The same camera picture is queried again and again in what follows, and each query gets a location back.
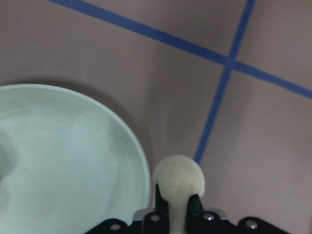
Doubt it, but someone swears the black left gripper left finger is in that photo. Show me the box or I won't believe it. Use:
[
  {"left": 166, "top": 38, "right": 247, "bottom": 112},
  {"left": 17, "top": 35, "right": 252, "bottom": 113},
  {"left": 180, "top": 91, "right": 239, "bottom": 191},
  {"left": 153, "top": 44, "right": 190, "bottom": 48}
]
[{"left": 155, "top": 184, "right": 168, "bottom": 215}]

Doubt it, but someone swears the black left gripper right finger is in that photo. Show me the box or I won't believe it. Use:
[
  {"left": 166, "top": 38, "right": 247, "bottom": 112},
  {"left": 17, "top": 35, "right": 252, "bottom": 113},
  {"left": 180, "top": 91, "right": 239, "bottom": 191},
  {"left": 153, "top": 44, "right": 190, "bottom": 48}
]
[{"left": 187, "top": 194, "right": 203, "bottom": 216}]

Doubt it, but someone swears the white bun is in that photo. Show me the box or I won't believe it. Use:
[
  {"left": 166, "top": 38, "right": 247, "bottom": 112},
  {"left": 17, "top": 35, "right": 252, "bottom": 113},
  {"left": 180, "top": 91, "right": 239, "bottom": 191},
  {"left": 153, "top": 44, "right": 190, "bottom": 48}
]
[{"left": 153, "top": 155, "right": 205, "bottom": 234}]

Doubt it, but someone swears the light green plate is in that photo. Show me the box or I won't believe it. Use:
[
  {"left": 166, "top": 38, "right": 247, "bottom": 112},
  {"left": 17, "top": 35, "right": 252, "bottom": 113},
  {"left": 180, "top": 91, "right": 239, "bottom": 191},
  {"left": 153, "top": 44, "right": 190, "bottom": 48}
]
[{"left": 0, "top": 84, "right": 150, "bottom": 234}]

